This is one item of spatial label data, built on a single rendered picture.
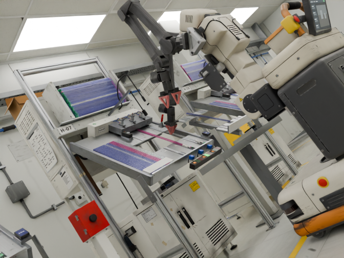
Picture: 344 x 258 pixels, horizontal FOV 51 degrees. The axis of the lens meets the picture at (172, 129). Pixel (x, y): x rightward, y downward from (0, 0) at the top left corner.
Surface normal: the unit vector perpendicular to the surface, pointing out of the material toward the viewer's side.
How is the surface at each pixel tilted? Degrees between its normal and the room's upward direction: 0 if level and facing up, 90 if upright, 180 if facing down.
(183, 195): 90
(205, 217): 90
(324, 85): 90
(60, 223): 90
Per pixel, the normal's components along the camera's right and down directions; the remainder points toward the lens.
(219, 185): -0.60, 0.28
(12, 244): 0.03, -0.93
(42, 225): 0.58, -0.52
